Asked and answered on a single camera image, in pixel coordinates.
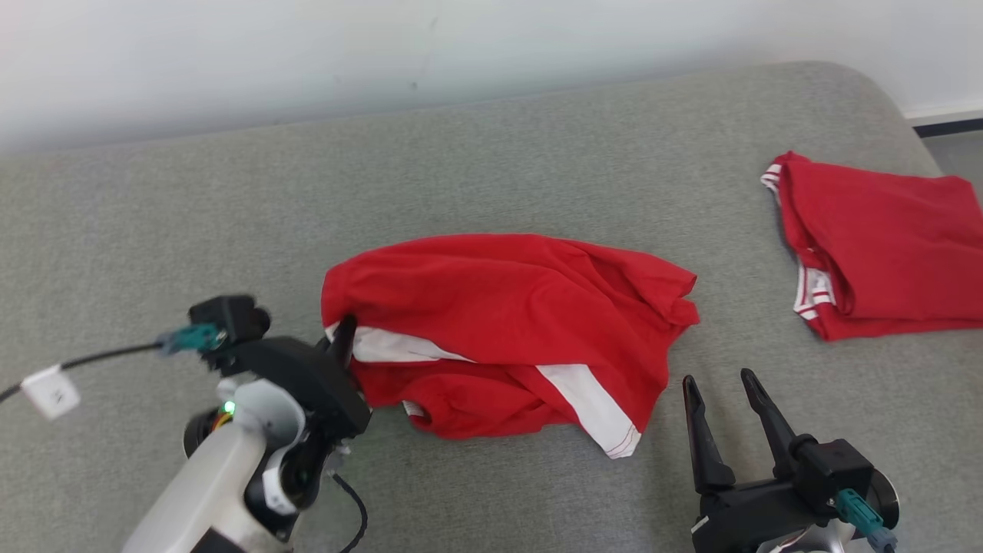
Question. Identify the grey fabric sofa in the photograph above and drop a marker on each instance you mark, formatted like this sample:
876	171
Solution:
537	153

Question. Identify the left black wrist camera box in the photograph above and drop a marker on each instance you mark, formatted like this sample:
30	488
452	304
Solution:
226	315

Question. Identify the white baseboard strip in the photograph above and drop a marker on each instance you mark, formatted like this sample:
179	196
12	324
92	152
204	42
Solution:
952	114

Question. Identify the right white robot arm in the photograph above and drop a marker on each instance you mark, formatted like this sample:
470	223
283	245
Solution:
887	499

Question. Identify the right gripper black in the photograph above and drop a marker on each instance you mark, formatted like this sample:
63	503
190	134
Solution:
745	514

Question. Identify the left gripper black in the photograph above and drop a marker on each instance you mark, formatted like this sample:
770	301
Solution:
315	384

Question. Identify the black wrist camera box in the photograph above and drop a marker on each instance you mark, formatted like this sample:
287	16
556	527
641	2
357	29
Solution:
833	468
226	315

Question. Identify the right black wrist camera box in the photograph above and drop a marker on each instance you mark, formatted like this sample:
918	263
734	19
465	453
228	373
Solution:
833	468

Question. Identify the red and white shirt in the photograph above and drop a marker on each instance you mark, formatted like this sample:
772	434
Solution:
499	307

